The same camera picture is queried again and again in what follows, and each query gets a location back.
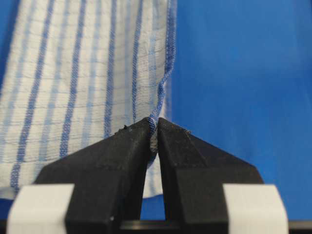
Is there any blue table cloth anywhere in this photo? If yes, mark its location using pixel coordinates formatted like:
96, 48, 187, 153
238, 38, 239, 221
0, 0, 312, 220

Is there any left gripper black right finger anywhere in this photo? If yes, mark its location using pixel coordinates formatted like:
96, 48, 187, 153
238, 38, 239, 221
157, 117, 289, 234

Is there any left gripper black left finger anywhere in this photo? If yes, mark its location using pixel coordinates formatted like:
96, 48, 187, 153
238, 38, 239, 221
7, 117, 151, 234

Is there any white blue-striped towel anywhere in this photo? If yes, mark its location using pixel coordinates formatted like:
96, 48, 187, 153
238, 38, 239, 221
0, 0, 177, 199

